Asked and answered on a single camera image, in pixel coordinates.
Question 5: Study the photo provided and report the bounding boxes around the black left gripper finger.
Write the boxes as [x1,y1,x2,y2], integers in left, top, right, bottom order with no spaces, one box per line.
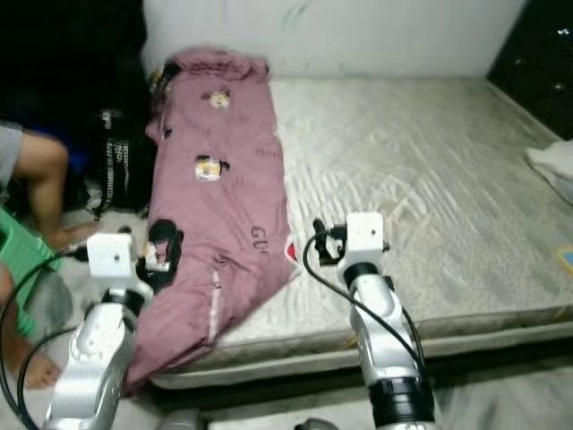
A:
[167,229,186,286]

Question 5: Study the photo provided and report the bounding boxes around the mauve cartoon print blanket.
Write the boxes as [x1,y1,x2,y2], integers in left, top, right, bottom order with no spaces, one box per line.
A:
[124,47,301,391]

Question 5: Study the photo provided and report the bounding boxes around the black bag white lettering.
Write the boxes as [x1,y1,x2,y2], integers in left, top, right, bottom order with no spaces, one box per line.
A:
[90,109,149,220]

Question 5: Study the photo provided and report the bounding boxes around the white quilted mattress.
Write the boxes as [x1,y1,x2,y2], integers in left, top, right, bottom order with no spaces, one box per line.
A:
[152,76,573,386]

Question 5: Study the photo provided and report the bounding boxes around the green plastic stool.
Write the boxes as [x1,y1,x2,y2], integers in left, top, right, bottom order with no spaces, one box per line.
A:
[0,211,55,337]

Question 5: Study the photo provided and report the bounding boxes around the silver robot left leg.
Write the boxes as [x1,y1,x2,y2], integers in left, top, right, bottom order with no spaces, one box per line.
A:
[152,410,207,430]

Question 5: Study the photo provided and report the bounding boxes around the silver robot leg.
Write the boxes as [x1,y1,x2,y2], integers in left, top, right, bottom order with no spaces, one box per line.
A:
[152,410,207,430]
[291,418,341,430]

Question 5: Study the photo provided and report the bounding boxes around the silver robot right leg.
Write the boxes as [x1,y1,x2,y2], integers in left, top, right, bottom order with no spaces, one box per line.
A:
[291,418,341,430]

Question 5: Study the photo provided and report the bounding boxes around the dark tufted headboard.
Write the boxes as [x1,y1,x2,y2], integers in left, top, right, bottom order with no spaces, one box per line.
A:
[486,0,573,140]

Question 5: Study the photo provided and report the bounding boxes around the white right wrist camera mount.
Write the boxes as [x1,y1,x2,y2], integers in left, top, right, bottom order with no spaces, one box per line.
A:
[342,212,390,274]

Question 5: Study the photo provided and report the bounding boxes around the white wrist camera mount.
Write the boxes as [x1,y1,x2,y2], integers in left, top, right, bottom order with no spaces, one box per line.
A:
[342,212,390,274]
[87,233,144,301]

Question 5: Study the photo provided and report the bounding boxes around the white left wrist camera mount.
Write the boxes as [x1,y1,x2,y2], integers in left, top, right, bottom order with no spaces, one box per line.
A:
[87,233,144,301]

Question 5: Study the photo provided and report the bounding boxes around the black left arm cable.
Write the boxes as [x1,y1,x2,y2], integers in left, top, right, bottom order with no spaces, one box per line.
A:
[18,324,86,430]
[0,245,92,430]

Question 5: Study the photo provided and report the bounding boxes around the dark bed frame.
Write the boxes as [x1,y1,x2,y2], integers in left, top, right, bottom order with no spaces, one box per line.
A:
[152,345,573,406]

